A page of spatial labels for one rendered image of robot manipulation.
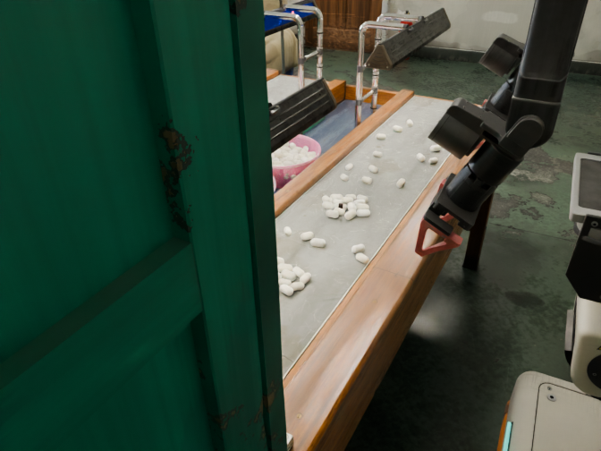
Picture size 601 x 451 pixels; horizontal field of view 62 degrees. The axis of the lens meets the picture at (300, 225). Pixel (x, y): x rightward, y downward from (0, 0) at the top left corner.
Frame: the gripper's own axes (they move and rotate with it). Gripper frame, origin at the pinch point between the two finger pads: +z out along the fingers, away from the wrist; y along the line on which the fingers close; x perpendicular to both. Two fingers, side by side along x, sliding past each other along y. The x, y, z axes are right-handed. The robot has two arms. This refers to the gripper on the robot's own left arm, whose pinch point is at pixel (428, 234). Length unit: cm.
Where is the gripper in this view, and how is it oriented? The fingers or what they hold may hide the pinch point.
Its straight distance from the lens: 85.6
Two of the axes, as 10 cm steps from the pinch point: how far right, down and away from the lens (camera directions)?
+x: 8.1, 5.8, -0.9
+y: -4.4, 5.0, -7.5
